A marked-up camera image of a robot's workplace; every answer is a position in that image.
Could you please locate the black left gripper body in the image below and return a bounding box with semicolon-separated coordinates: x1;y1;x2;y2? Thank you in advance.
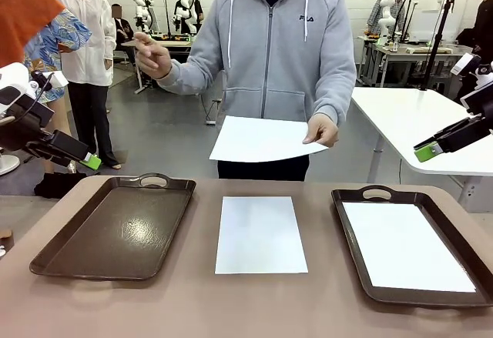
0;95;55;151

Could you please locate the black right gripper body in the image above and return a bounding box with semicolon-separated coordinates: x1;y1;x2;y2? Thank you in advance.
461;87;493;119

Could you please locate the white A4 paper sheet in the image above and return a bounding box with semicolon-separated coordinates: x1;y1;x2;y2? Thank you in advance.
341;201;478;293
214;196;309;276
209;115;330;163

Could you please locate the grey sleeved right forearm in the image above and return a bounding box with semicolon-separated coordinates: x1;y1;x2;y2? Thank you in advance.
156;51;228;95

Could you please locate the grey sleeved left forearm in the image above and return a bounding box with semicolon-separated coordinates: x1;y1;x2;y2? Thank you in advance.
314;75;357;127

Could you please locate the person's right hand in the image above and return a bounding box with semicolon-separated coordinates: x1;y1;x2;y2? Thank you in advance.
133;32;173;81

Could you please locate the person's left hand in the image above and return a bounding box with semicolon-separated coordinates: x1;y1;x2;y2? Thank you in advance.
303;115;340;149

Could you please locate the black bag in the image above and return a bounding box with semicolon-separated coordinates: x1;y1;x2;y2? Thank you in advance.
33;171;89;200

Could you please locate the white chair base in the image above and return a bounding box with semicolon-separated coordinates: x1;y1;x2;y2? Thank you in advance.
0;155;21;177

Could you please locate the white rounded table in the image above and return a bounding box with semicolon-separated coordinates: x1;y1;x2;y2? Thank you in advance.
350;86;493;214

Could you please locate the black tripod pole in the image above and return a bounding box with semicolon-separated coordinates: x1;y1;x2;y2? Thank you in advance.
419;0;458;92

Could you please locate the person in black clothes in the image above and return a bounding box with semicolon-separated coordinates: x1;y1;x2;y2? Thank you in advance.
456;0;493;102

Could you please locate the steel top background table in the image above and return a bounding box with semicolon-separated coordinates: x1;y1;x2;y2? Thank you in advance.
357;35;475;89

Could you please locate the person in orange floral clothes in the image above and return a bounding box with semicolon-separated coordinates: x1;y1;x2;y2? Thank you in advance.
0;0;93;173

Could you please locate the person in white jacket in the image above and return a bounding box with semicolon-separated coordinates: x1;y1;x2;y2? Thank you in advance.
49;0;122;170

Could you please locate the brown plastic serving tray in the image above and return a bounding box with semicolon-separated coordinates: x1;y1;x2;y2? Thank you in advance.
29;172;197;281
330;184;493;308

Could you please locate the black tripod stand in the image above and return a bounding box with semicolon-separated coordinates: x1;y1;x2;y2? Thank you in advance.
392;0;421;45

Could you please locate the seated person in dark clothes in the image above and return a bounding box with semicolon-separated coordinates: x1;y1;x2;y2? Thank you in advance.
111;3;136;46

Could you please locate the person in plaid shirt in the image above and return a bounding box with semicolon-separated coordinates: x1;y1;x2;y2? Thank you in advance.
365;6;386;37

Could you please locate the background work table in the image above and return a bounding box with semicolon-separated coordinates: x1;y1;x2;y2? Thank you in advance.
121;37;193;95

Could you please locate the person in grey hoodie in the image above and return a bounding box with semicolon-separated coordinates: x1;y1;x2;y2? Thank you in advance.
156;0;357;182

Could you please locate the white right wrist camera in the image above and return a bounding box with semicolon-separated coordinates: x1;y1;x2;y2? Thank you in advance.
450;53;493;85

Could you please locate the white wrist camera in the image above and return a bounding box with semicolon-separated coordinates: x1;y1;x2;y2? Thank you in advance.
29;70;69;89
450;53;493;85

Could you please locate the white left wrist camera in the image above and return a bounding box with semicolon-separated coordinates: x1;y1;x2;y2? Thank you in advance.
29;70;69;89

